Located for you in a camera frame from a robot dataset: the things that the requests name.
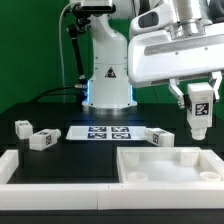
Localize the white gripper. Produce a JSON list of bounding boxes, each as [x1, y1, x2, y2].
[[128, 9, 224, 109]]

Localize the white square tabletop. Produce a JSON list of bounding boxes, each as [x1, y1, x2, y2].
[[117, 147, 224, 183]]

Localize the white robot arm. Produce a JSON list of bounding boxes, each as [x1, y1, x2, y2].
[[81, 0, 224, 111]]

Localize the white sheet with tags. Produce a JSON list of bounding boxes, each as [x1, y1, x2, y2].
[[66, 126, 147, 141]]

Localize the grey camera on mount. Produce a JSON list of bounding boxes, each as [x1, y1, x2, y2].
[[81, 0, 113, 12]]

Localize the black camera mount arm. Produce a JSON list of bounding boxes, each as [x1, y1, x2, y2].
[[67, 3, 90, 103]]

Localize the black cables on table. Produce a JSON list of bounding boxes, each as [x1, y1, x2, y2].
[[29, 85, 88, 104]]

